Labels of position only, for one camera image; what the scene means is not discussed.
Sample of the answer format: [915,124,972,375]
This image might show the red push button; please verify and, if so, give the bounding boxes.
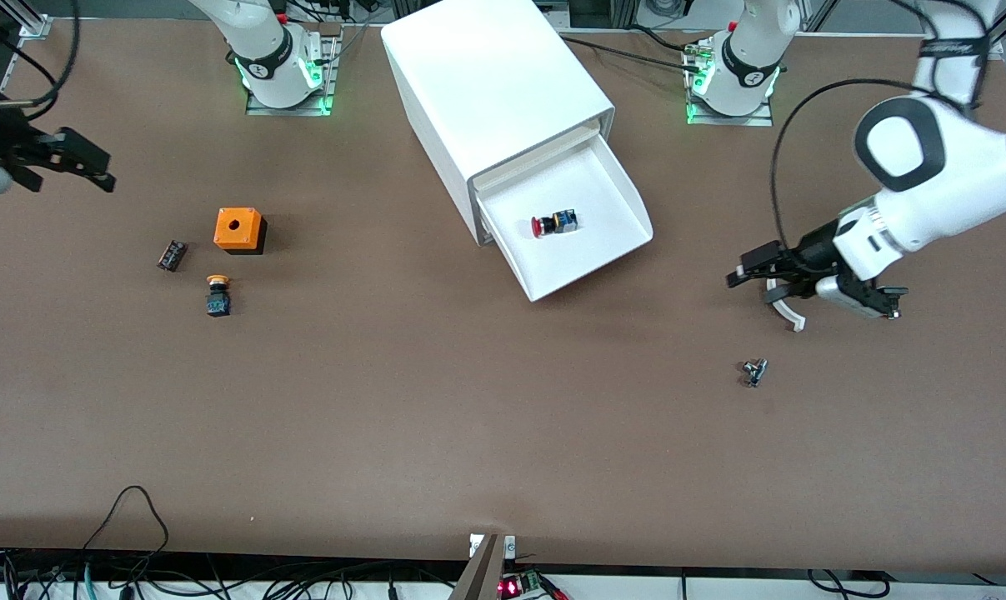
[530,209,579,241]

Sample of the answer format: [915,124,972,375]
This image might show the black cable to arm base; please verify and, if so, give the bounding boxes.
[559,35,707,69]

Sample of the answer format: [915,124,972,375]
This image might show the thin black looped cable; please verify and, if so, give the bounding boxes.
[82,486,171,578]

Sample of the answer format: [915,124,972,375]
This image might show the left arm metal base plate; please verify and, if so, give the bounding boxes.
[684,43,775,128]

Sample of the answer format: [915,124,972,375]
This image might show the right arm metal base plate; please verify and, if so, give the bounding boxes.
[246,32,342,117]

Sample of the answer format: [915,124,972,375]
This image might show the white curved plastic bracket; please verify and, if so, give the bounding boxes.
[765,278,807,333]

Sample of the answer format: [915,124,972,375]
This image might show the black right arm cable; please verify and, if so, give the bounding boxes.
[0,0,82,111]

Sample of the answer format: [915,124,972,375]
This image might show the grey camera support bar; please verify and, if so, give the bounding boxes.
[448,533,518,600]

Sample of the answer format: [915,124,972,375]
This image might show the yellow push button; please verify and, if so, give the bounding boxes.
[205,274,233,318]

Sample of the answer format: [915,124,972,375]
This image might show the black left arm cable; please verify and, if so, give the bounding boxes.
[770,78,974,253]

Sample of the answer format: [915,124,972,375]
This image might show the orange button enclosure box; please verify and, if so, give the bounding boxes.
[213,207,268,255]

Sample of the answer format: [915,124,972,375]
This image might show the black curled cable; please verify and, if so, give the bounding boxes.
[806,568,892,600]

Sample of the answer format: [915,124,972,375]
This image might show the circuit board with red light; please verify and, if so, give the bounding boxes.
[498,570,547,600]

